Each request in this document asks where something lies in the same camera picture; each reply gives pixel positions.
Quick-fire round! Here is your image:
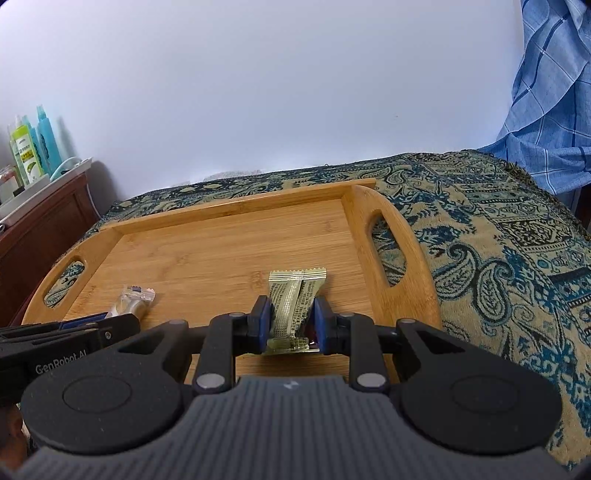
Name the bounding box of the dark wooden cabinet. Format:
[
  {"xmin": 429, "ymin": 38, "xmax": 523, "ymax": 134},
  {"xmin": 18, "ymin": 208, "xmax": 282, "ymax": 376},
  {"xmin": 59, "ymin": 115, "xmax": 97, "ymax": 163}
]
[{"xmin": 1, "ymin": 174, "xmax": 98, "ymax": 327}]

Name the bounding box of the blue checked cloth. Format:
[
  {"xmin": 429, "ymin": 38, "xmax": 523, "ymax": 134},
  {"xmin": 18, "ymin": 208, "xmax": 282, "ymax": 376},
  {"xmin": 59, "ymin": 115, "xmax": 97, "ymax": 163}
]
[{"xmin": 479, "ymin": 0, "xmax": 590, "ymax": 196}]

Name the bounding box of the pale green bottle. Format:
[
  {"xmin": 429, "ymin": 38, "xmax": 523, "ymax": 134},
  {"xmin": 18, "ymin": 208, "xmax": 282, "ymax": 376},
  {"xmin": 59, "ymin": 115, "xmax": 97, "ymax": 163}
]
[{"xmin": 7, "ymin": 124, "xmax": 29, "ymax": 187}]

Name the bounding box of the lime green spray bottle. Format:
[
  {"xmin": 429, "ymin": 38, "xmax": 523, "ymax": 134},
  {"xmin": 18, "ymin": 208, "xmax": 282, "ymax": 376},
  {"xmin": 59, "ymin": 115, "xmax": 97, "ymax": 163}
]
[{"xmin": 12, "ymin": 116, "xmax": 44, "ymax": 183}]

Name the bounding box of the wooden serving tray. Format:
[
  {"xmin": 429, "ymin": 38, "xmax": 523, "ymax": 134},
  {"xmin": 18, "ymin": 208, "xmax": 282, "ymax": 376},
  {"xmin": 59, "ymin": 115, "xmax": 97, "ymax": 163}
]
[{"xmin": 21, "ymin": 179, "xmax": 444, "ymax": 384}]

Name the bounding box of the white plastic tray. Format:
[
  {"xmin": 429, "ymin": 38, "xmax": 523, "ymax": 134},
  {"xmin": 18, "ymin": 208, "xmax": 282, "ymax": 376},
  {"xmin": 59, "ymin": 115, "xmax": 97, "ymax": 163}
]
[{"xmin": 1, "ymin": 157, "xmax": 92, "ymax": 230}]

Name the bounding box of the glass jar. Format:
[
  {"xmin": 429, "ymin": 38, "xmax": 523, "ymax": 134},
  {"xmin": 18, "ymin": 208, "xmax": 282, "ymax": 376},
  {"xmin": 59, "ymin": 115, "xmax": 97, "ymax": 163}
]
[{"xmin": 0, "ymin": 165, "xmax": 22, "ymax": 203}]

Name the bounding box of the nougat nut candy packet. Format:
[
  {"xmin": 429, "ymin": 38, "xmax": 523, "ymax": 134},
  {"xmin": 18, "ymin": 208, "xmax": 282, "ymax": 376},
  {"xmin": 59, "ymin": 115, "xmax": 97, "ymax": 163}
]
[{"xmin": 106, "ymin": 285, "xmax": 156, "ymax": 320}]

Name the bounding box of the gold foil snack packet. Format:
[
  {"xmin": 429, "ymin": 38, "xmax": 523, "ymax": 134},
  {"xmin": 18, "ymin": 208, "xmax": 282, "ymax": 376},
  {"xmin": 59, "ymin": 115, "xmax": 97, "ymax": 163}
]
[{"xmin": 266, "ymin": 267, "xmax": 328, "ymax": 355}]

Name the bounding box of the person right hand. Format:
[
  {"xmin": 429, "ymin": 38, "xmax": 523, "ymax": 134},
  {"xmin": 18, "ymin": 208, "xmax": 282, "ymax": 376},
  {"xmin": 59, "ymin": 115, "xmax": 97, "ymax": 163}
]
[{"xmin": 0, "ymin": 405, "xmax": 28, "ymax": 470}]

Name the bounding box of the teal spray bottle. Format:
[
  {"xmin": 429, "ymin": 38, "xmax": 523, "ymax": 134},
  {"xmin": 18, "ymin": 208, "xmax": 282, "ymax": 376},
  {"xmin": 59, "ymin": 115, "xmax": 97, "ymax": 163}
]
[{"xmin": 37, "ymin": 105, "xmax": 62, "ymax": 174}]

